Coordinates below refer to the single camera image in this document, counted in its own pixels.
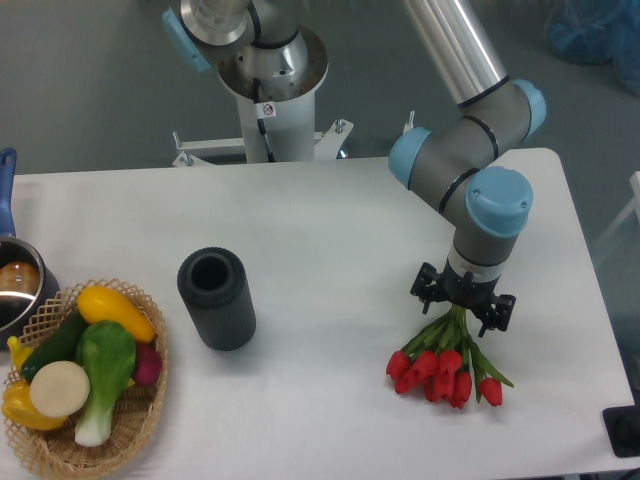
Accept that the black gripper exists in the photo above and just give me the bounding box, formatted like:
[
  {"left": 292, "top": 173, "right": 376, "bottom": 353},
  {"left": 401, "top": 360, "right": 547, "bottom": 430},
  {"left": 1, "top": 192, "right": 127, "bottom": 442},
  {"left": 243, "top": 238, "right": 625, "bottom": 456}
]
[{"left": 410, "top": 261, "right": 516, "bottom": 338}]

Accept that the red tulip bouquet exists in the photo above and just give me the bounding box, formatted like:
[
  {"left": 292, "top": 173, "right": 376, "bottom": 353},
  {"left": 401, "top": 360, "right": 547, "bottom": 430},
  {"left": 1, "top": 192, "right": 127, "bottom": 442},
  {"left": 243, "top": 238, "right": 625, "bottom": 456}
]
[{"left": 385, "top": 305, "right": 514, "bottom": 409}]

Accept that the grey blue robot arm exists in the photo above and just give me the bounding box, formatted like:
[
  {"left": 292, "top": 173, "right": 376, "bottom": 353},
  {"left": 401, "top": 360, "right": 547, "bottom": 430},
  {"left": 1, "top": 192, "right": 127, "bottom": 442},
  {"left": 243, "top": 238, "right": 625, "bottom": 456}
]
[{"left": 162, "top": 1, "right": 546, "bottom": 331}]

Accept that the black device at edge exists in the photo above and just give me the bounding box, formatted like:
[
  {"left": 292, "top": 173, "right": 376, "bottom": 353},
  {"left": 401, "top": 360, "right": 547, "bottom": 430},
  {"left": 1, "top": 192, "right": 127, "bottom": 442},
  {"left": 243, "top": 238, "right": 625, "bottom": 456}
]
[{"left": 602, "top": 405, "right": 639, "bottom": 458}]

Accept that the dark grey ribbed vase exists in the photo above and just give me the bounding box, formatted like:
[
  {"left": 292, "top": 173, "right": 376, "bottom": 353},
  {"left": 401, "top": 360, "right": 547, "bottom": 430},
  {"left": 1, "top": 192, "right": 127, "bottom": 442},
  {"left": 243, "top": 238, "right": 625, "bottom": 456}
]
[{"left": 177, "top": 247, "right": 256, "bottom": 351}]

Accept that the blue plastic bag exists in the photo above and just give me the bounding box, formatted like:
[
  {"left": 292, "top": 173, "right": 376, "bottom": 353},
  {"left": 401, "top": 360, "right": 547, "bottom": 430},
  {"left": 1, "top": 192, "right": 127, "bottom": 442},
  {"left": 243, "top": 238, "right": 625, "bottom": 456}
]
[{"left": 544, "top": 1, "right": 639, "bottom": 94}]

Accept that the purple red radish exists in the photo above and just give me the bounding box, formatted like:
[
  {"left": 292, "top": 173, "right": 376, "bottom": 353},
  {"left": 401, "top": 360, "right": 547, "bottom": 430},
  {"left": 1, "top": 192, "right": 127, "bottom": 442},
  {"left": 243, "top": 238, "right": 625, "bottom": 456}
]
[{"left": 131, "top": 343, "right": 163, "bottom": 386}]

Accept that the green bok choy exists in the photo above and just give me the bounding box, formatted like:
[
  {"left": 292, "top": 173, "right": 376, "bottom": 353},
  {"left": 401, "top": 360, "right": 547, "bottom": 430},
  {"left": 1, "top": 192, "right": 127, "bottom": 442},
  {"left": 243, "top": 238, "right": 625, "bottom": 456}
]
[{"left": 75, "top": 320, "right": 136, "bottom": 447}]

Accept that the yellow squash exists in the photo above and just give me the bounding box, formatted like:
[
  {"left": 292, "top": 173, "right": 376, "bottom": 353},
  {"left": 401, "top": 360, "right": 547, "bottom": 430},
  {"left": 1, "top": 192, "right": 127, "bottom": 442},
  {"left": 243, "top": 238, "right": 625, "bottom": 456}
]
[{"left": 76, "top": 285, "right": 156, "bottom": 344}]

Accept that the green cucumber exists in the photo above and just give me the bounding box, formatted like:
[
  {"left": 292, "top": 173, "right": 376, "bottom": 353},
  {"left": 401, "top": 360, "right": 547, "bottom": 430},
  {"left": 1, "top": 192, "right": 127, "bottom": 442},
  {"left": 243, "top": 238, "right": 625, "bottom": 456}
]
[{"left": 20, "top": 310, "right": 89, "bottom": 382}]

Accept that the beige round radish slice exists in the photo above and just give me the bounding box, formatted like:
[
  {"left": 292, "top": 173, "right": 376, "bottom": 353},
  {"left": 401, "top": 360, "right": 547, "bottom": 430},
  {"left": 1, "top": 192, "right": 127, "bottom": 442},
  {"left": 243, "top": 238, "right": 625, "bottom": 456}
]
[{"left": 30, "top": 361, "right": 90, "bottom": 418}]

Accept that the woven wicker basket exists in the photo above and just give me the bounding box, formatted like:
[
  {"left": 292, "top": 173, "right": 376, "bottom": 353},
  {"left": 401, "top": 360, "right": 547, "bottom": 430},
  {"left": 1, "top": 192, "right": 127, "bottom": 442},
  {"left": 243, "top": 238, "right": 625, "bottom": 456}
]
[{"left": 3, "top": 279, "right": 169, "bottom": 479}]

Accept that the yellow banana tip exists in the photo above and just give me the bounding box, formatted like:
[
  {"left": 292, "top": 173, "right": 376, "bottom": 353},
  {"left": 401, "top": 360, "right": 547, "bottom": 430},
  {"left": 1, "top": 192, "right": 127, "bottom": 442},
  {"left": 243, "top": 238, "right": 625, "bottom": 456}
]
[{"left": 7, "top": 336, "right": 34, "bottom": 371}]

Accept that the yellow bell pepper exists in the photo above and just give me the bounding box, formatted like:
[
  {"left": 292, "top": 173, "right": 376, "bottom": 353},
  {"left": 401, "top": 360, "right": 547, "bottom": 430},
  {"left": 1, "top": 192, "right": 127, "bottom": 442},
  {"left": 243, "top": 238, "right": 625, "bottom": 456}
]
[{"left": 1, "top": 380, "right": 67, "bottom": 431}]

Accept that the white frame at right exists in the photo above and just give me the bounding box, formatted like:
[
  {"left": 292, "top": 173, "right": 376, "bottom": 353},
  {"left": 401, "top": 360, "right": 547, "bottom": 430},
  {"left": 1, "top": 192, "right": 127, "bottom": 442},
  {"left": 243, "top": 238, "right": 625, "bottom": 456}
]
[{"left": 593, "top": 171, "right": 639, "bottom": 265}]

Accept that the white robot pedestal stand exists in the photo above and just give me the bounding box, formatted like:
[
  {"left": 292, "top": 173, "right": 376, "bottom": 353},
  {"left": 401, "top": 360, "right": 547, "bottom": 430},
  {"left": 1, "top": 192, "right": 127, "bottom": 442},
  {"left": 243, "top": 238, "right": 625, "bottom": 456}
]
[{"left": 171, "top": 27, "right": 418, "bottom": 169}]

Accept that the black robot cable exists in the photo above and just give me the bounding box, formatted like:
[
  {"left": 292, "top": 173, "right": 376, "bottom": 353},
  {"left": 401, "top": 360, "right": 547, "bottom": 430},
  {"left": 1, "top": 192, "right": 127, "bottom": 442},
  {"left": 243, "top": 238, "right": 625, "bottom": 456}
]
[{"left": 252, "top": 77, "right": 276, "bottom": 163}]

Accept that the blue handled saucepan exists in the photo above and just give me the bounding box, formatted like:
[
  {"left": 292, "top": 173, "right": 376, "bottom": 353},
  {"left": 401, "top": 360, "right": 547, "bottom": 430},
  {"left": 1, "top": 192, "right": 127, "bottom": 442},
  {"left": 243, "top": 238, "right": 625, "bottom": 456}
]
[{"left": 1, "top": 148, "right": 59, "bottom": 351}]

